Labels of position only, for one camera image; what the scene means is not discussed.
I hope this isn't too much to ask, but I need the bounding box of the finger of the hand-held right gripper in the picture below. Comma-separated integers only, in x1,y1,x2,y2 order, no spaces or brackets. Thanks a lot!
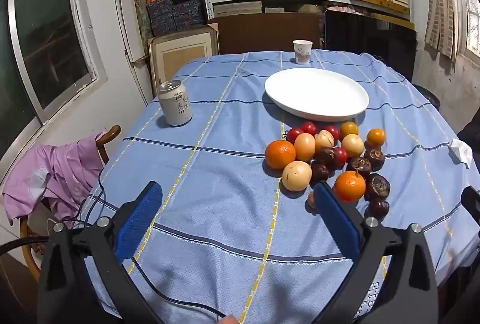
461,185,480,228

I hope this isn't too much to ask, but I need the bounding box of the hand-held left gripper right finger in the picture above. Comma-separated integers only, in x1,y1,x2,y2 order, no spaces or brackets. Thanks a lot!
313,182,439,324

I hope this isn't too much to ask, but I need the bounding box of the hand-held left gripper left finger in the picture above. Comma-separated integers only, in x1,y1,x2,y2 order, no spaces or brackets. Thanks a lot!
37,181,166,324

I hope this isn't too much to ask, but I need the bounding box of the orange tangerine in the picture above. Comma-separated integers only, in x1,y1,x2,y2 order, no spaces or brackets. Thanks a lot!
334,170,366,203
265,140,297,170

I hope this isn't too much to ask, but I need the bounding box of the dark water chestnut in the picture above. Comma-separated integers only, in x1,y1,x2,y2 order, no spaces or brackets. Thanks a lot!
364,173,391,202
346,156,373,178
315,147,338,171
365,198,390,221
364,147,385,172

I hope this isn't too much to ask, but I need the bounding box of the dark purple round fruit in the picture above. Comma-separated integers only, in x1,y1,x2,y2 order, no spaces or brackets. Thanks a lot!
310,163,331,184

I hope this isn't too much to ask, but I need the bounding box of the pale yellow smooth fruit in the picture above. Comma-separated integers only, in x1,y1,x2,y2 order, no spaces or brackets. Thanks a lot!
282,161,313,192

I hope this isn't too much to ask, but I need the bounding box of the pale orange smooth fruit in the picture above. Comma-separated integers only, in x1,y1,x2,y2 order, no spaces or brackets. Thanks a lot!
294,133,316,162

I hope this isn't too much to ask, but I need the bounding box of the orange tomato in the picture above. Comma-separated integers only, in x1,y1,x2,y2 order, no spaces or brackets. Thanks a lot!
366,128,386,148

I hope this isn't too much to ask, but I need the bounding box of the yellow-orange tomato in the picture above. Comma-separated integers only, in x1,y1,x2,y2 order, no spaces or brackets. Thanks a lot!
340,121,359,138

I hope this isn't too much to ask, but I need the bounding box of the white oval plate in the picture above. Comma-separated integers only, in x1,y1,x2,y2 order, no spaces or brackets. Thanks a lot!
264,68,370,122

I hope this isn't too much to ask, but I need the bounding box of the crumpled white tissue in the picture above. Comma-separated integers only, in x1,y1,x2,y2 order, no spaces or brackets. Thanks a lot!
448,138,474,169

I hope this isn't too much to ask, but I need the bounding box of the wooden chair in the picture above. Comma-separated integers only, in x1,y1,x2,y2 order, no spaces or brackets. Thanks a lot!
19,125,122,281

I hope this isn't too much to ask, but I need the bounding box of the pink garment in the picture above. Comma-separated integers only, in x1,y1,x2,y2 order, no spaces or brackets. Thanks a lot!
2,133,107,229

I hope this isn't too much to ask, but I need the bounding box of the blue checked tablecloth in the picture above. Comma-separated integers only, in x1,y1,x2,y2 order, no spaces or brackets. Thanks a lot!
80,49,480,324

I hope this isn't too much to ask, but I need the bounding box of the black chair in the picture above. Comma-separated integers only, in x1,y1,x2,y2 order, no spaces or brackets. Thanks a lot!
412,83,441,111

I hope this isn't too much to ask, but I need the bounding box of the cream beverage can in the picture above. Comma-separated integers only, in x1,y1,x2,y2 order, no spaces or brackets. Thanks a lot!
157,80,193,127

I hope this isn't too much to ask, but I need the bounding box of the white paper cup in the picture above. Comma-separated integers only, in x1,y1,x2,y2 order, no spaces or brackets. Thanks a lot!
293,40,313,65

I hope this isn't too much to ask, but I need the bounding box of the black panel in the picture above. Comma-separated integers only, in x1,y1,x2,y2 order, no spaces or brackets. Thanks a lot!
324,7,418,83

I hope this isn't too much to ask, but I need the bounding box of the barred bright window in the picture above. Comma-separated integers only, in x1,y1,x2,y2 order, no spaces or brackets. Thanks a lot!
459,0,480,58

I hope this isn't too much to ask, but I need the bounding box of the white leaning board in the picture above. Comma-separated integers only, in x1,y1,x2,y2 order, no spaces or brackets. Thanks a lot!
113,0,154,100

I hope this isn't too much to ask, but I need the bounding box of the brown board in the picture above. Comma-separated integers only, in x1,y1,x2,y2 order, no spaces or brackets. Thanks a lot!
208,14,324,55

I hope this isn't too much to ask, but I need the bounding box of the aluminium framed window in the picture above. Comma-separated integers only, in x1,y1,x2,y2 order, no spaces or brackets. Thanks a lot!
0,0,108,163

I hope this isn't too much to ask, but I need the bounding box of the stack of blue patterned boxes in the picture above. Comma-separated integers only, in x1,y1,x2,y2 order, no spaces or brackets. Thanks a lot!
146,0,206,37

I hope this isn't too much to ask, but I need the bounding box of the pink cloth bundle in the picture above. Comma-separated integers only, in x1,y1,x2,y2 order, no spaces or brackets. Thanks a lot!
325,4,376,15

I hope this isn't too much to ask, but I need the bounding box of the mottled stone-pattern panel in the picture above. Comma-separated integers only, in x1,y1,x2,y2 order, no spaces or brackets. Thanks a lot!
130,0,154,43

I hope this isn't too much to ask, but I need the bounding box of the grey woven box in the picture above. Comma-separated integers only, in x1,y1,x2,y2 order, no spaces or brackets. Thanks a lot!
213,1,263,17

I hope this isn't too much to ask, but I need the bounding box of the thin black cable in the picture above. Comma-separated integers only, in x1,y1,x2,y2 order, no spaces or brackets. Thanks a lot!
71,167,229,319

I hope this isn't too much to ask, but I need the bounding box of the thick black cable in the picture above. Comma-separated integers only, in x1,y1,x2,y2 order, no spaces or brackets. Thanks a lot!
0,237,51,258

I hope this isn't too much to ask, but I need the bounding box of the wooden picture frame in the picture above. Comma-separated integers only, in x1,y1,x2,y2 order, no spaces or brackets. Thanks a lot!
148,24,220,96

